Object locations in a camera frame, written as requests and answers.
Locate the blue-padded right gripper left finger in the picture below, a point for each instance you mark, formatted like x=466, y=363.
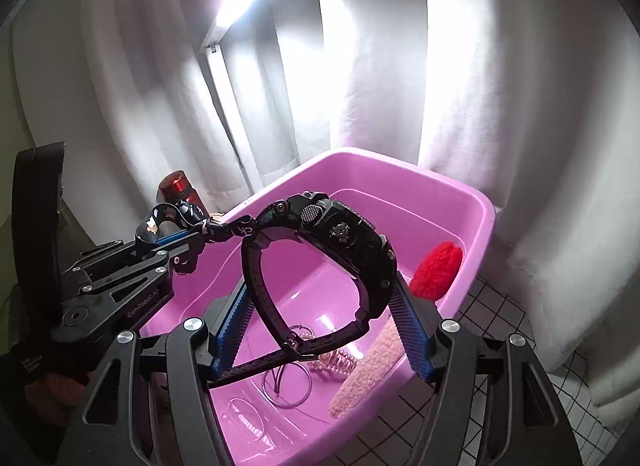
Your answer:
x=227, y=319

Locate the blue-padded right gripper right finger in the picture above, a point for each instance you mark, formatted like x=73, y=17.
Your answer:
x=417, y=320

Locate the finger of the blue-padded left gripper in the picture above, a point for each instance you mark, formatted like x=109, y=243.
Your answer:
x=183, y=254
x=177, y=238

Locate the pink fuzzy flower headband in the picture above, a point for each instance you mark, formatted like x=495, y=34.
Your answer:
x=431, y=281

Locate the silver double ring bangles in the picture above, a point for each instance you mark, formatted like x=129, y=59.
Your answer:
x=266, y=406

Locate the pearl hair claw clip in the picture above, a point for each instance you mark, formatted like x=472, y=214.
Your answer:
x=337, y=363

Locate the black digital wrist watch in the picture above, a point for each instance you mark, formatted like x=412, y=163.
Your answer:
x=318, y=274

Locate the person's hand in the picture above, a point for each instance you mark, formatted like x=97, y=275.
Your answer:
x=53, y=395

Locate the red metal water bottle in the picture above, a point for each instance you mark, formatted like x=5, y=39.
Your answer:
x=177, y=189

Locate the white black grid tablecloth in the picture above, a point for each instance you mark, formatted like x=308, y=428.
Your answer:
x=516, y=403

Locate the pink plastic storage bin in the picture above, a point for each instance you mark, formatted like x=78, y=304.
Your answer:
x=415, y=209

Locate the white curtain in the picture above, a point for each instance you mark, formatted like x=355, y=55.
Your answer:
x=535, y=103

